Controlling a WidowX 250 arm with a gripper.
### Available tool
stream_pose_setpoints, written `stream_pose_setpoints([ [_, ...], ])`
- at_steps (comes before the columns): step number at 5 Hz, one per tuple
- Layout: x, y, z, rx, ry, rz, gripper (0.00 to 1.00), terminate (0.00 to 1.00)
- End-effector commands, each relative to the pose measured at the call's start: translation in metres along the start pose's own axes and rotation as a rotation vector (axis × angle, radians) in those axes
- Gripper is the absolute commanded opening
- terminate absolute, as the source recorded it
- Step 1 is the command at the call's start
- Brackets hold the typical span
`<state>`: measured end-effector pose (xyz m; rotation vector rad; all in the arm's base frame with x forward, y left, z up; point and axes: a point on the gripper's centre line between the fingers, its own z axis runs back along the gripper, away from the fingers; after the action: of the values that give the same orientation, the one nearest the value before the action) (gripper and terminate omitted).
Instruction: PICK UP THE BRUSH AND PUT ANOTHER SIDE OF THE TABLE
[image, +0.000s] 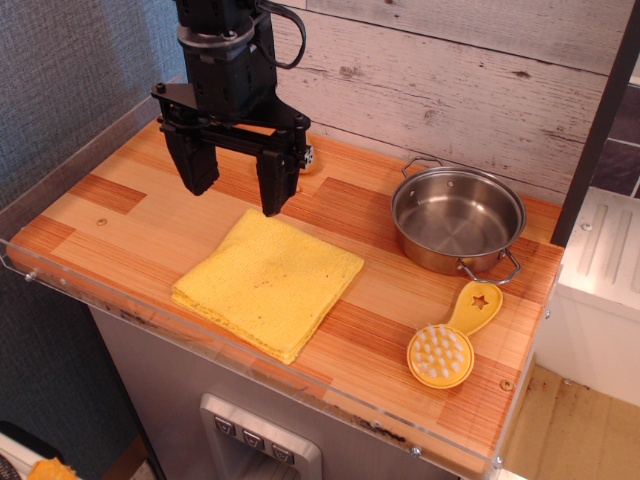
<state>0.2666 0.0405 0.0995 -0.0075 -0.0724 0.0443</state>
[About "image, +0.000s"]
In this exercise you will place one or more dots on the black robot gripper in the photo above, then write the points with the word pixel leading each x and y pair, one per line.
pixel 230 101

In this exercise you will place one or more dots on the yellow round scrub brush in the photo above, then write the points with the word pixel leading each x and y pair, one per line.
pixel 441 356

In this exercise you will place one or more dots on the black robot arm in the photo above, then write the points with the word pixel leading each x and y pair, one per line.
pixel 228 13

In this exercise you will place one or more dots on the toy fried chicken wing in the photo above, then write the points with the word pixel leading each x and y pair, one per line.
pixel 308 164

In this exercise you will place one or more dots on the folded yellow cloth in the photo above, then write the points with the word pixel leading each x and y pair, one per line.
pixel 268 283

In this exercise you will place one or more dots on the stainless steel pot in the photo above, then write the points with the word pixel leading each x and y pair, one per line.
pixel 458 221

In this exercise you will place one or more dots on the grey toy fridge cabinet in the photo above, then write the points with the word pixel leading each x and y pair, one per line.
pixel 165 382

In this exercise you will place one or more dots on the silver water dispenser panel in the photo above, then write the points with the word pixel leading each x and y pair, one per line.
pixel 247 446

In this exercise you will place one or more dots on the orange object bottom left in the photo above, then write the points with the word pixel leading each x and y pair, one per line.
pixel 51 469

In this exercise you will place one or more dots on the white toy appliance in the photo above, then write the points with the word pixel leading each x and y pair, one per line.
pixel 590 331

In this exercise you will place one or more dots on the dark right shelf post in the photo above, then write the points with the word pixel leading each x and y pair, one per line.
pixel 609 104

